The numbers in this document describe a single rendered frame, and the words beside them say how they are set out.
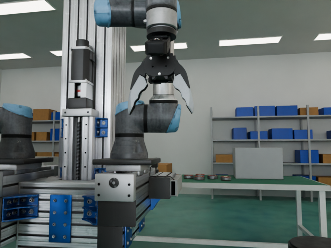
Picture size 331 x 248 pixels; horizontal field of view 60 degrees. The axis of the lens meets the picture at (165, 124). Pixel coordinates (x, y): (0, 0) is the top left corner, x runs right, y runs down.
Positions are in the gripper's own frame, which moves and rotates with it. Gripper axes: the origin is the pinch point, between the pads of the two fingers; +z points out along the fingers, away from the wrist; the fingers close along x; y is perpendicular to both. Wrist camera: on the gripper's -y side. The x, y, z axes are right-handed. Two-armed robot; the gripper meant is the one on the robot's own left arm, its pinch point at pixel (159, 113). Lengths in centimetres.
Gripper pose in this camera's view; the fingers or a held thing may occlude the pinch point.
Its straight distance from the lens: 64.8
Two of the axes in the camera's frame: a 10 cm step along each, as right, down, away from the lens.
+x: -9.9, 0.1, 1.3
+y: 1.3, 0.9, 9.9
